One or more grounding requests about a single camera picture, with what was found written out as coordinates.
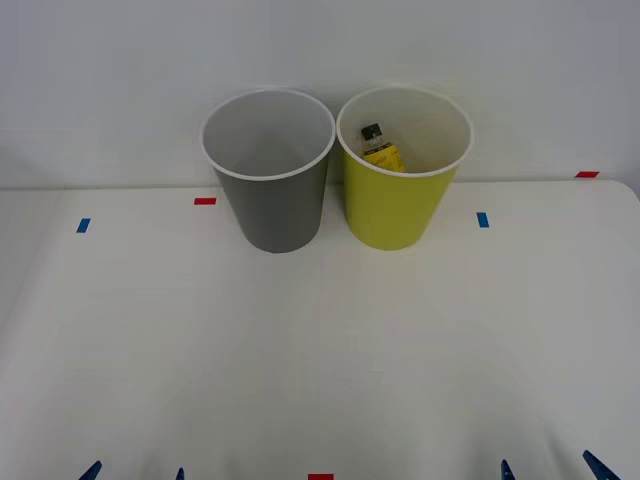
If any small bottle with yellow label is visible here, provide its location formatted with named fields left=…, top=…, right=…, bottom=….
left=358, top=122, right=407, bottom=174

